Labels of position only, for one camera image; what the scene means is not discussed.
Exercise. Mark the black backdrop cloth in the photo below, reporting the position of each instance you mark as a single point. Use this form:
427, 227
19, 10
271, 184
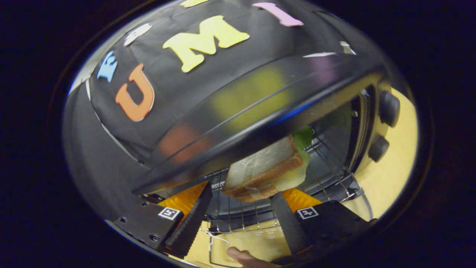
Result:
111, 156

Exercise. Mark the black toaster oven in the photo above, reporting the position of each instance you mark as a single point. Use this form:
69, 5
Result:
238, 123

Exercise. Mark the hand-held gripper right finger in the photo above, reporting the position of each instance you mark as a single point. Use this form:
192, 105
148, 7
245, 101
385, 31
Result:
292, 227

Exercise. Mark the toast sandwich with lettuce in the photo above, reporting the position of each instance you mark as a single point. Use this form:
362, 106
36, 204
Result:
264, 167

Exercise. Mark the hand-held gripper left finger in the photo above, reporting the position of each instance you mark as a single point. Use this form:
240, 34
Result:
191, 221

